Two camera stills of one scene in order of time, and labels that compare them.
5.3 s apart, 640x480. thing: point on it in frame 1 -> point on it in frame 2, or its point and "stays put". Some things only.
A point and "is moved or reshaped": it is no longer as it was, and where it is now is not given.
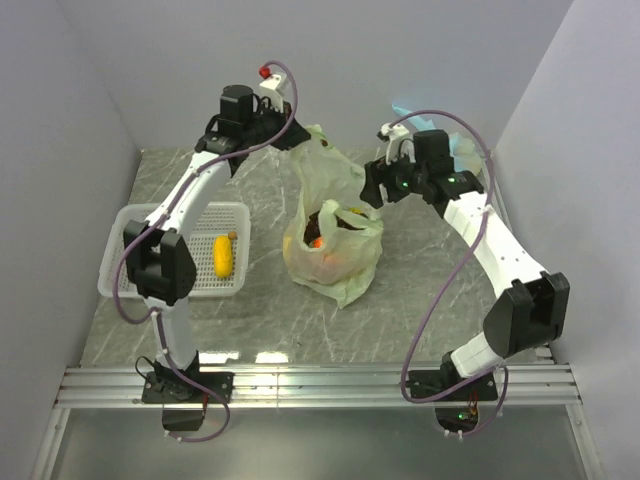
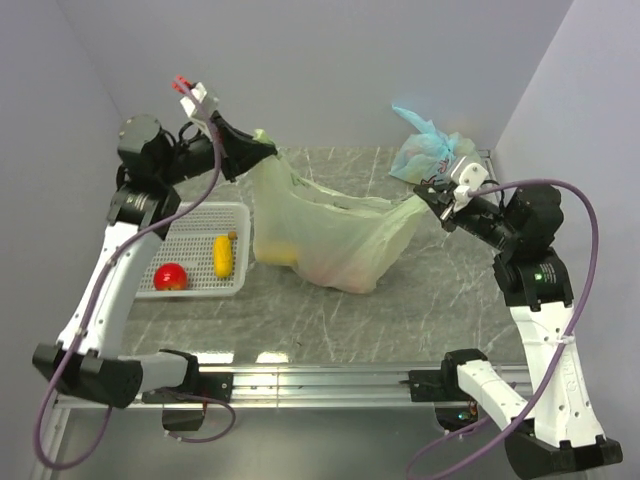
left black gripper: x=296 y=135 -> x=240 y=151
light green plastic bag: x=333 y=242 is moved or reshaped
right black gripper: x=376 y=174 -> x=436 y=194
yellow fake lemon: x=223 y=256 stays put
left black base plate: x=171 y=390 stays put
